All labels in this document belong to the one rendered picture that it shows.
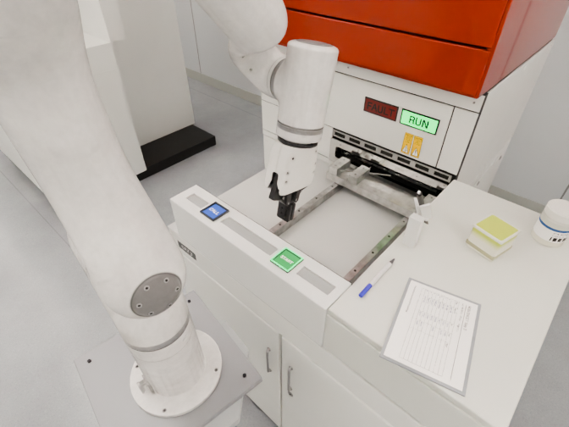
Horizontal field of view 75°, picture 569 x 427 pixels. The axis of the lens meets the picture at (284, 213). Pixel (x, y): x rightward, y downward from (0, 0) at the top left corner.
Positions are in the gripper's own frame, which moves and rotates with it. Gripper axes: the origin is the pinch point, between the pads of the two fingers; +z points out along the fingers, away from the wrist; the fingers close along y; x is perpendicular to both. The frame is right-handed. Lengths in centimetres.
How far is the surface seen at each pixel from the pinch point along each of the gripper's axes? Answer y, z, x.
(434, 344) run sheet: -5.8, 13.8, 34.8
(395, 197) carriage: -53, 13, 3
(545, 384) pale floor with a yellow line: -109, 91, 72
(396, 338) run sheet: -2.2, 14.5, 29.0
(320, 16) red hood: -48, -33, -35
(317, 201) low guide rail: -38.9, 19.0, -17.0
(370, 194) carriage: -50, 14, -5
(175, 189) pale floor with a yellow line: -85, 96, -165
